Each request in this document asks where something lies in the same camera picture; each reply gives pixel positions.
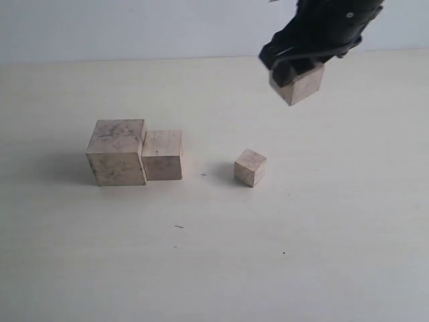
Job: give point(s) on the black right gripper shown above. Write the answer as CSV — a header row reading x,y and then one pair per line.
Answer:
x,y
318,29

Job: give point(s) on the third largest wooden cube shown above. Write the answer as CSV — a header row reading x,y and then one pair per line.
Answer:
x,y
301,86

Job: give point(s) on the smallest wooden cube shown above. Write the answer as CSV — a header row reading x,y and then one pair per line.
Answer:
x,y
249,167

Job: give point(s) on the second largest wooden cube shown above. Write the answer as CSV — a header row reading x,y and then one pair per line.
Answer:
x,y
162,155

